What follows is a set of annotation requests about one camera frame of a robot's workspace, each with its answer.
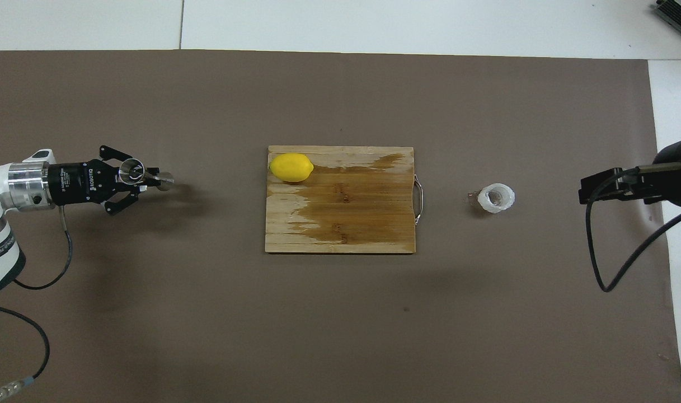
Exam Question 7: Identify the steel double jigger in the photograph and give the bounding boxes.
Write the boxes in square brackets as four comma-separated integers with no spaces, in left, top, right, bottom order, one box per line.
[119,158,175,193]

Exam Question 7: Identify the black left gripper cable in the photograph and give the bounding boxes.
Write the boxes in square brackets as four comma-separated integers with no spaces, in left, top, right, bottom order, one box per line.
[0,204,74,403]

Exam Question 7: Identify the yellow lemon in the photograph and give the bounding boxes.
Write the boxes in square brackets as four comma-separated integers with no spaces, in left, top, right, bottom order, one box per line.
[269,152,314,184]

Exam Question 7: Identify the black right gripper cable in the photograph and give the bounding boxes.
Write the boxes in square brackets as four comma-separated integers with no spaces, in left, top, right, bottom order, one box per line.
[584,162,681,293]

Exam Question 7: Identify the brown table mat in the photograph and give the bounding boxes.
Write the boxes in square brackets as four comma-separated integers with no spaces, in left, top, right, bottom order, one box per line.
[0,49,681,403]

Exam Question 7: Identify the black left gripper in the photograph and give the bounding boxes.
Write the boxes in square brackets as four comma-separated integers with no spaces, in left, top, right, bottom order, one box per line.
[48,146,161,217]

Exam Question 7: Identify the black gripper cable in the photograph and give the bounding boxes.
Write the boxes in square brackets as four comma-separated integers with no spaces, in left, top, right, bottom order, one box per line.
[584,162,681,293]
[0,204,74,403]

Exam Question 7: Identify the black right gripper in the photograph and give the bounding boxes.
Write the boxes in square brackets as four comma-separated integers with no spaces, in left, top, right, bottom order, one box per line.
[578,136,681,208]

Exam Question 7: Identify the wooden cutting board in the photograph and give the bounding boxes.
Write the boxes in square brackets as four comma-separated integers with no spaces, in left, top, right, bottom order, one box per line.
[265,146,425,255]

